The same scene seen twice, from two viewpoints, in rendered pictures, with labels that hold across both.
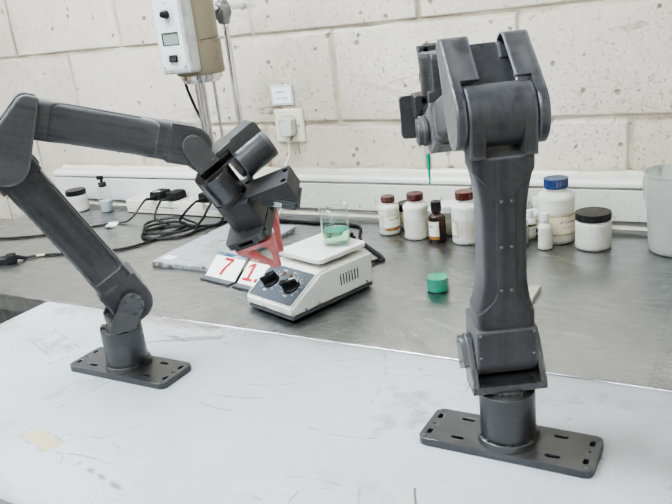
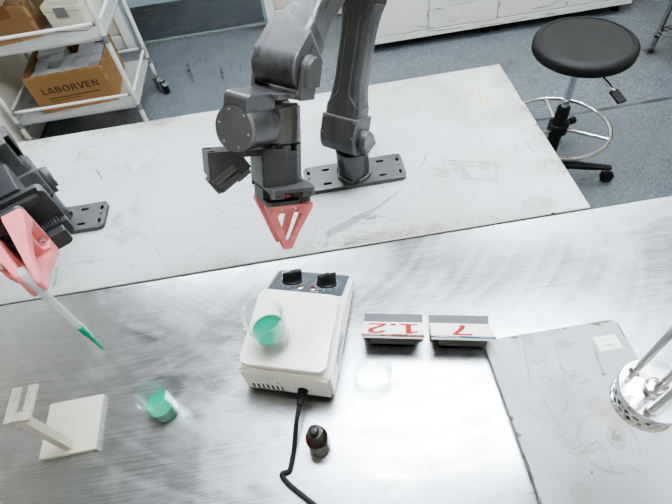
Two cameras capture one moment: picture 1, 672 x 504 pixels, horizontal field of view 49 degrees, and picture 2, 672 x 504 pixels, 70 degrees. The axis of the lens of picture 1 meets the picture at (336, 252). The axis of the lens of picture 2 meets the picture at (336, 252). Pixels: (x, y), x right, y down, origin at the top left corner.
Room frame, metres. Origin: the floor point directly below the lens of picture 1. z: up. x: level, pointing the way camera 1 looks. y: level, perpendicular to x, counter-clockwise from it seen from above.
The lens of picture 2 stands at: (1.62, -0.09, 1.57)
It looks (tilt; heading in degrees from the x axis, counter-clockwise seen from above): 52 degrees down; 148
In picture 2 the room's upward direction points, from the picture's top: 9 degrees counter-clockwise
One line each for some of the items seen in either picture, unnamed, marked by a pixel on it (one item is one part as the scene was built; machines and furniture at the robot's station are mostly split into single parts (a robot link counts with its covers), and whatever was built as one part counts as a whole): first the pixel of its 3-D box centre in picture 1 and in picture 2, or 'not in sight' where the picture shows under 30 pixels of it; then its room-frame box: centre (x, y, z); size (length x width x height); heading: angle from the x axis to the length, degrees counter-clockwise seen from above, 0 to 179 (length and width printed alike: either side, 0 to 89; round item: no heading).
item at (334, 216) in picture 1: (336, 224); (266, 328); (1.30, -0.01, 1.02); 0.06 x 0.05 x 0.08; 117
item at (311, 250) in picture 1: (321, 247); (291, 328); (1.29, 0.03, 0.98); 0.12 x 0.12 x 0.01; 41
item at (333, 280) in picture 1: (314, 274); (299, 327); (1.28, 0.04, 0.94); 0.22 x 0.13 x 0.08; 131
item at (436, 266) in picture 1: (437, 274); (158, 402); (1.23, -0.17, 0.93); 0.04 x 0.04 x 0.06
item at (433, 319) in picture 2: (224, 268); (460, 327); (1.43, 0.23, 0.92); 0.09 x 0.06 x 0.04; 47
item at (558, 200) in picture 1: (556, 208); not in sight; (1.43, -0.45, 0.96); 0.07 x 0.07 x 0.13
